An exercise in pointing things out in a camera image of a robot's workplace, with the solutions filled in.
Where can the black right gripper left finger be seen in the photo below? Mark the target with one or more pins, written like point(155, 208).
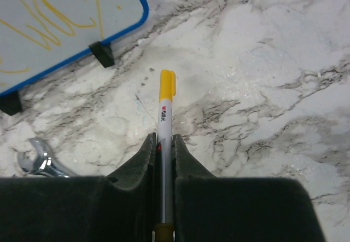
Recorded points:
point(116, 207)

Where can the blue framed whiteboard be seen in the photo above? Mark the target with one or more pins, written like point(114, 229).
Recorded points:
point(40, 36)

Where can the yellow capped white marker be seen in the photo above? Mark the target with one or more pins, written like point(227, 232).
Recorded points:
point(164, 224)

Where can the chrome combination wrench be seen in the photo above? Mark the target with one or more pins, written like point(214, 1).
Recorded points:
point(44, 163)

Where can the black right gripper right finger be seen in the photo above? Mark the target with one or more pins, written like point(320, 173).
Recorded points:
point(210, 208)

